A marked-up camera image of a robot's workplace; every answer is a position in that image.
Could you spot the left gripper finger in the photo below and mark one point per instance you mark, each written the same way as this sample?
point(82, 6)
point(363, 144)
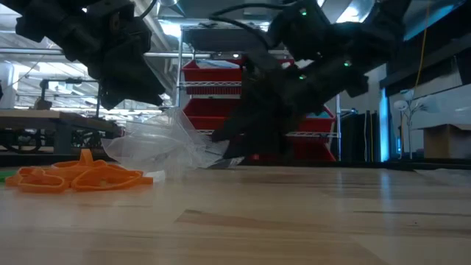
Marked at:
point(140, 84)
point(108, 101)

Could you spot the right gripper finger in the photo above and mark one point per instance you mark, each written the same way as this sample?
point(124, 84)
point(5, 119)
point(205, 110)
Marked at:
point(265, 141)
point(239, 129)

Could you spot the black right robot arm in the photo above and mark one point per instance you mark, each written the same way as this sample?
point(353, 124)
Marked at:
point(368, 40)

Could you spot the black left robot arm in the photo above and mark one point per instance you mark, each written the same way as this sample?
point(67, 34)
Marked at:
point(11, 3)

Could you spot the orange rubber bands heap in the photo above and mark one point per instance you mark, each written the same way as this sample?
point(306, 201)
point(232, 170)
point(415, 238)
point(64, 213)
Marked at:
point(88, 176)

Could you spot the red plastic bin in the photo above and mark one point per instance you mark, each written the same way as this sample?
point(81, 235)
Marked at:
point(206, 110)
point(316, 151)
point(316, 125)
point(209, 75)

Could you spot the black folded panels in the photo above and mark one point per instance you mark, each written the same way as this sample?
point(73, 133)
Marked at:
point(358, 136)

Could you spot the white folded cloth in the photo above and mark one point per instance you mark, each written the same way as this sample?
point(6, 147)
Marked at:
point(217, 64)

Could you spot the white flower-shaped floor lamp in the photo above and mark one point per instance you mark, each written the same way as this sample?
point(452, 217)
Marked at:
point(400, 105)

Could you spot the cardboard box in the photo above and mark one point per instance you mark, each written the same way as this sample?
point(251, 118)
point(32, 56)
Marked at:
point(447, 141)

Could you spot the silver air duct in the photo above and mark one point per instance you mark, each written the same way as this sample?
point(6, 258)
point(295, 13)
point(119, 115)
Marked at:
point(156, 70)

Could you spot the black metal stand frame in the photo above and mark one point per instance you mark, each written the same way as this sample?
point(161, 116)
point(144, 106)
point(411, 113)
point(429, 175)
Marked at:
point(45, 94)

